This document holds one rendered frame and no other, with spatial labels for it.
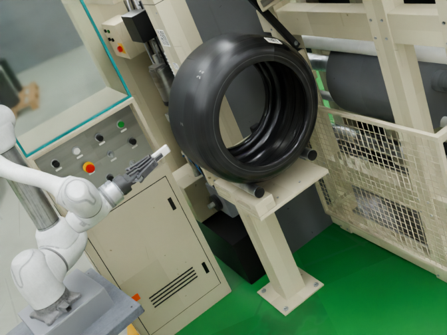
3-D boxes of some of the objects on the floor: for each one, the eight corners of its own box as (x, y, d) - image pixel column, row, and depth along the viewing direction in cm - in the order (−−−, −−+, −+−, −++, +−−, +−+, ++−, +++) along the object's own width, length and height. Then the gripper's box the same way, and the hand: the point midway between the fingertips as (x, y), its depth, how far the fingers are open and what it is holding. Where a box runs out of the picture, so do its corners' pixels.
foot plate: (257, 293, 307) (255, 290, 306) (294, 264, 315) (293, 262, 314) (285, 316, 285) (284, 313, 284) (324, 285, 293) (322, 282, 292)
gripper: (118, 186, 194) (169, 143, 199) (106, 175, 205) (155, 135, 210) (130, 201, 198) (180, 159, 203) (117, 190, 208) (166, 151, 214)
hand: (161, 153), depth 206 cm, fingers closed
